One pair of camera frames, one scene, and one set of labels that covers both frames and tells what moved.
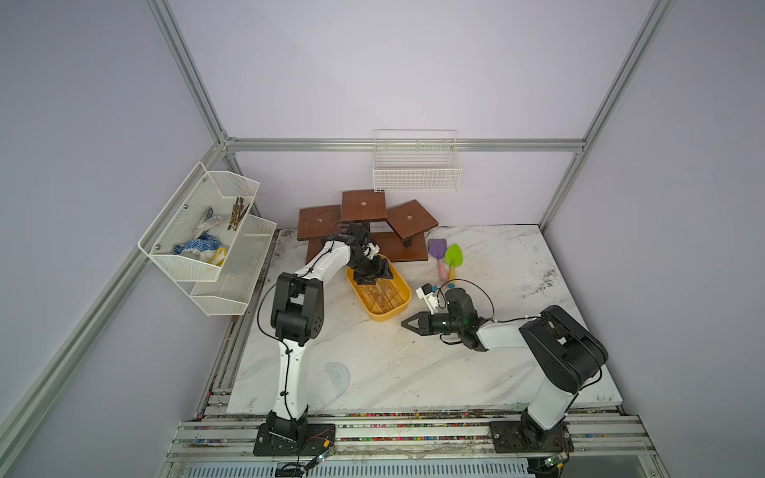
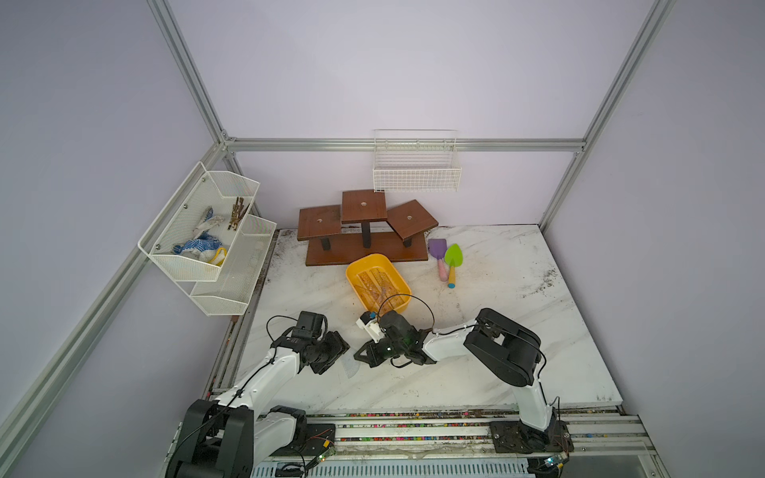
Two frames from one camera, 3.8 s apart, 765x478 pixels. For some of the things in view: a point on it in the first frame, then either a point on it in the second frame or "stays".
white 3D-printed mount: (426, 293) -> (369, 321)
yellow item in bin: (216, 255) stays
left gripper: (380, 267) -> (337, 345)
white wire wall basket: (416, 160) stays
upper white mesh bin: (192, 234) stays
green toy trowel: (453, 257) stays
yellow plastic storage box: (384, 298) stays
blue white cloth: (202, 245) stays
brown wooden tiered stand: (397, 233) stays
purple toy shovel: (437, 249) stays
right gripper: (424, 328) -> (373, 357)
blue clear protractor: (340, 376) -> (352, 366)
